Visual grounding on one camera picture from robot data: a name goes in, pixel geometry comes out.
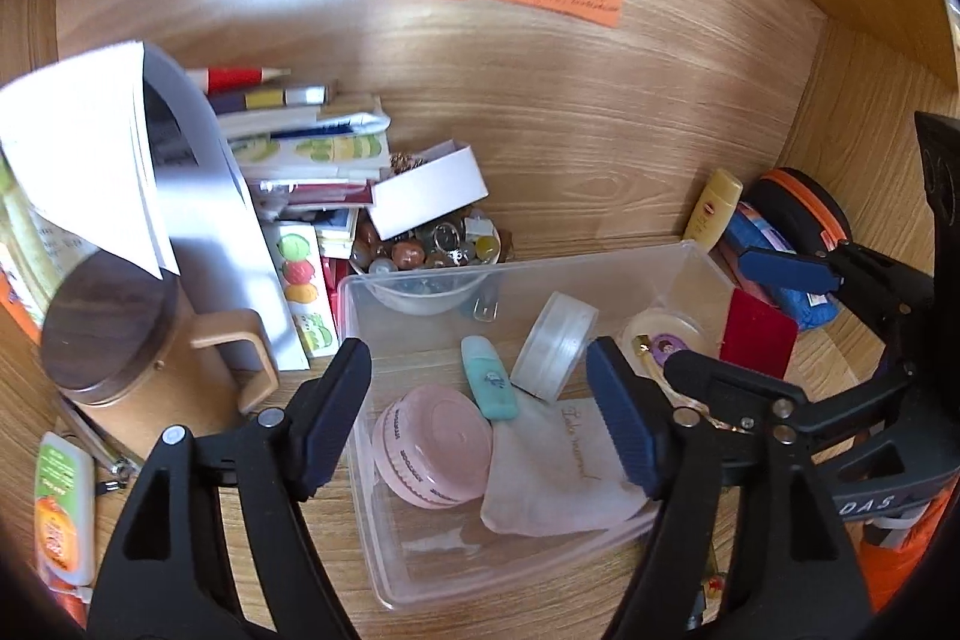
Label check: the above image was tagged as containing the red velvet pouch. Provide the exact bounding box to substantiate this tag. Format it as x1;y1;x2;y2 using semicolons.
719;289;799;380

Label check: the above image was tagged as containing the white round plastic jar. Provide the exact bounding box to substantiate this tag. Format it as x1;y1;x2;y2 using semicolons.
509;291;599;403

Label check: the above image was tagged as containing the white drawstring pouch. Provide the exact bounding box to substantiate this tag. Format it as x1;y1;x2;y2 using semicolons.
480;393;647;537

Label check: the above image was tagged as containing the teal small tube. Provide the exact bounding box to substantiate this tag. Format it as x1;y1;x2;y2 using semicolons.
460;335;519;420

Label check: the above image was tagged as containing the blue patchwork pouch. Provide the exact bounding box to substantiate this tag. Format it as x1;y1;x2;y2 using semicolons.
718;202;839;331

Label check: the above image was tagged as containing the black orange zip case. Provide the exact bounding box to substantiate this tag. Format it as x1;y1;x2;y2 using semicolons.
745;167;853;255

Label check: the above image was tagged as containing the yellow lotion tube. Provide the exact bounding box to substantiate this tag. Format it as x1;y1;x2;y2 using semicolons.
683;169;743;252

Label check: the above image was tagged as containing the yellow cream jar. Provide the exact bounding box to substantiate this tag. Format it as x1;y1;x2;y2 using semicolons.
619;307;716;380

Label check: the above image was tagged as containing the metal nail clipper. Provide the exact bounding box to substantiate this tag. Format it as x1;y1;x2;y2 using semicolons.
55;395;140;495

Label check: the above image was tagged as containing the orange white tube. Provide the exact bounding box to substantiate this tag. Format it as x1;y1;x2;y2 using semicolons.
32;432;96;587

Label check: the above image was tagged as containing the brown ceramic mug with lid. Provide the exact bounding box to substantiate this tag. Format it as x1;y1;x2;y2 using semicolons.
39;250;280;459

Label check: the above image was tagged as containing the clear plastic storage bin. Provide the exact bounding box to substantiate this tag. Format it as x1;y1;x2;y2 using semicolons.
340;242;732;609

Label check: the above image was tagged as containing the pink round case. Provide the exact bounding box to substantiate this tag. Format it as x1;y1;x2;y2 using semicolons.
371;385;493;510

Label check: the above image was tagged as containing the white floral bowl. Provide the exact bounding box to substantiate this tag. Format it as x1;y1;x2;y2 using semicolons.
356;268;488;317

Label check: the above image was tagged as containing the white cardboard box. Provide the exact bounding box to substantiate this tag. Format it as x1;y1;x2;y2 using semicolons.
368;140;488;239

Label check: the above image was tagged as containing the fruit pattern card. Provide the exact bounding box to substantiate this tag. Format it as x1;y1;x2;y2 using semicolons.
262;223;338;359

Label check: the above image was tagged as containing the white folded paper stand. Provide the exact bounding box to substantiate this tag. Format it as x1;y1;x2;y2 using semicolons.
2;41;308;370

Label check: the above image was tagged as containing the stack of booklets and pens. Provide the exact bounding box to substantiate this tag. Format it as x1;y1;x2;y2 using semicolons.
187;68;391;220

